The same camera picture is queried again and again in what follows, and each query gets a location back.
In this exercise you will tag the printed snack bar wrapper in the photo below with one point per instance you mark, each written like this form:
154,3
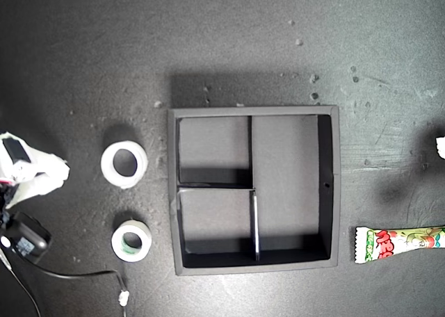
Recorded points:
389,244

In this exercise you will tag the white tape roll green core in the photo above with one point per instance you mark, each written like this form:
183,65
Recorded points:
116,242

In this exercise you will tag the black compartment tray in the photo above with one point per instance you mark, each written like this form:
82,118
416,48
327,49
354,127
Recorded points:
285,174

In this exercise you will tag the large white tape roll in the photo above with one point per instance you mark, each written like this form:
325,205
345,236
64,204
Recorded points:
107,164

